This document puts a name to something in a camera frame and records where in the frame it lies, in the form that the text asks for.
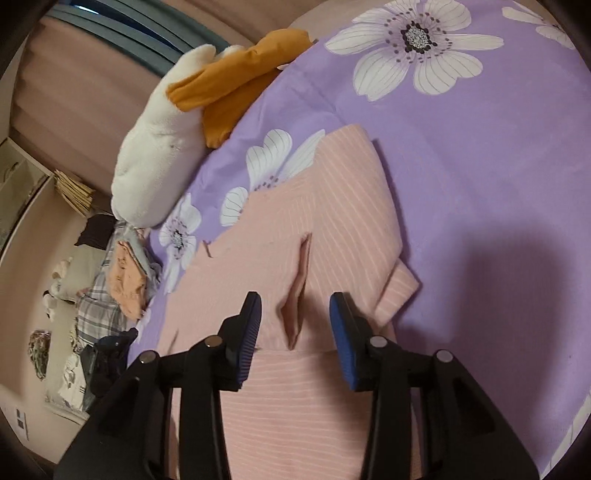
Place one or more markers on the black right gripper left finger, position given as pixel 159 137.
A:
pixel 126 436

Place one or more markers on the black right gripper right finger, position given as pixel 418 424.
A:
pixel 464 434

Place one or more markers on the pink striped garment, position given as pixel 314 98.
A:
pixel 332 228

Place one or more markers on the white patterned garment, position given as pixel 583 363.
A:
pixel 65 383

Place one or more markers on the dark navy garment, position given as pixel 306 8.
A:
pixel 102 365

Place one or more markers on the plaid shirt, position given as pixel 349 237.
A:
pixel 98 314

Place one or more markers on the orange folded garment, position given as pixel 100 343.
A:
pixel 127 281

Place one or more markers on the grey folded garment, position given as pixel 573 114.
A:
pixel 151 267

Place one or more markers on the dark brown garment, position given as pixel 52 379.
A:
pixel 97 231

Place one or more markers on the stack of books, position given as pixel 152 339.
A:
pixel 74 192

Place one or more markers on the white plush duck toy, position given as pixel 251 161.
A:
pixel 193 109

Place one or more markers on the purple floral bed sheet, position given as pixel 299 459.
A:
pixel 480 114

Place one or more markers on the beige curtain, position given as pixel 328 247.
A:
pixel 74 100

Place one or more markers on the blue window blind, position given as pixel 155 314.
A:
pixel 152 33

